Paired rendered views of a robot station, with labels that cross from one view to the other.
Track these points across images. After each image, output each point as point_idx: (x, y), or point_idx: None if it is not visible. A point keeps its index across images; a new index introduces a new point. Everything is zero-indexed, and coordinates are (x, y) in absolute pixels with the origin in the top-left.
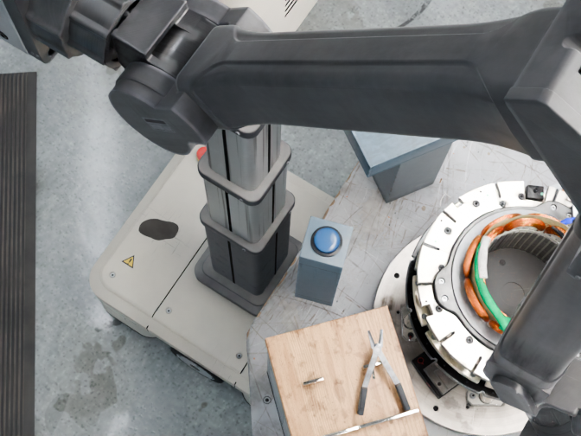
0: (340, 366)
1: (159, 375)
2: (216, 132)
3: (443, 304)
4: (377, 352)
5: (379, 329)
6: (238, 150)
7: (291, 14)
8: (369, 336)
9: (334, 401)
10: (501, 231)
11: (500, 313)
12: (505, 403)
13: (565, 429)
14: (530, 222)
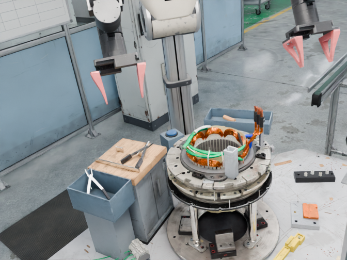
0: (132, 151)
1: None
2: (166, 94)
3: (179, 145)
4: (144, 147)
5: (156, 150)
6: (169, 102)
7: (169, 4)
8: (147, 142)
9: (119, 158)
10: (219, 130)
11: (188, 140)
12: (203, 253)
13: (103, 39)
14: (232, 130)
